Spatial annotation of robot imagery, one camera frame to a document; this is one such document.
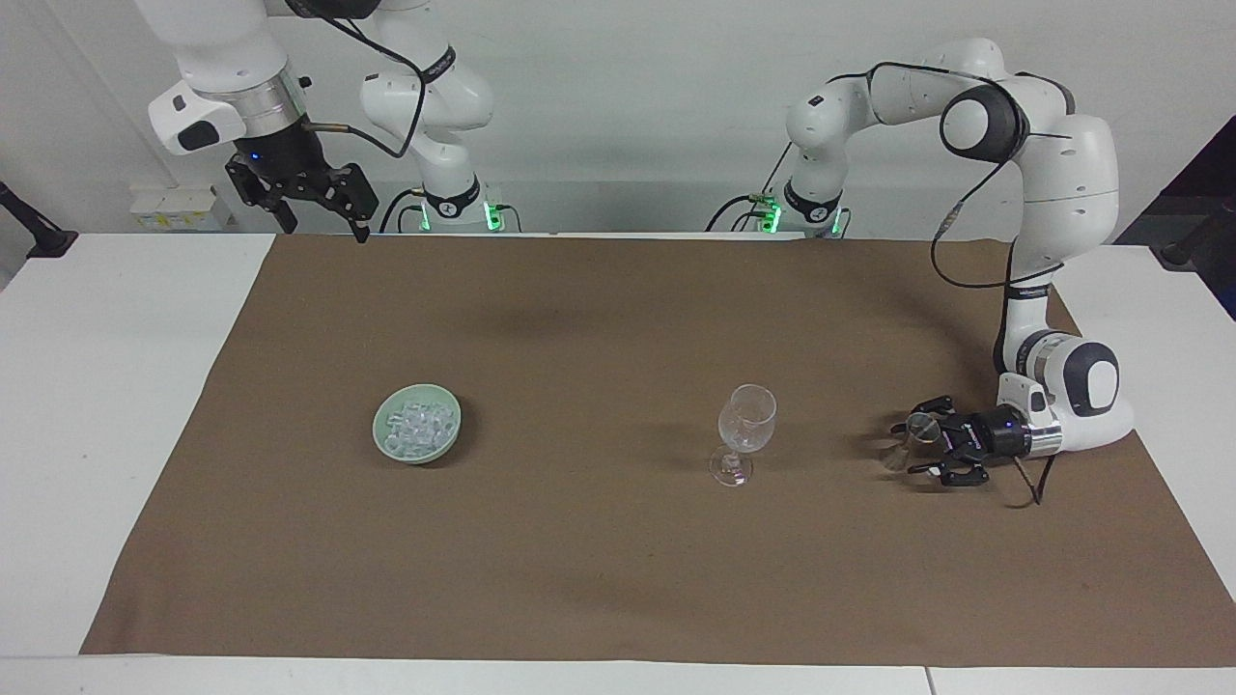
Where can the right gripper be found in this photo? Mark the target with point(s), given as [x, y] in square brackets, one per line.
[285, 154]

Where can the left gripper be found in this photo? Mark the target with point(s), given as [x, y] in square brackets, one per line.
[999, 434]

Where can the small clear glass cup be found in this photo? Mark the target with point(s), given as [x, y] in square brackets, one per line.
[912, 444]

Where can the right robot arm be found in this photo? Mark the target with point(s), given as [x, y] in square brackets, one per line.
[439, 97]

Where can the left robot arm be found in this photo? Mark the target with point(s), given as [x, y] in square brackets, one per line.
[1072, 174]

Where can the clear wine glass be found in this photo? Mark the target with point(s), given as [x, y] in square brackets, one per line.
[746, 420]

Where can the ice cubes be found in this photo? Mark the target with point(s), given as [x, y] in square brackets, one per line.
[420, 425]

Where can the green ceramic bowl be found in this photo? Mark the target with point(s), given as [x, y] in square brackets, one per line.
[386, 444]

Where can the black stand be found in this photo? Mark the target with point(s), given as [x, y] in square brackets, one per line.
[43, 236]
[1193, 241]

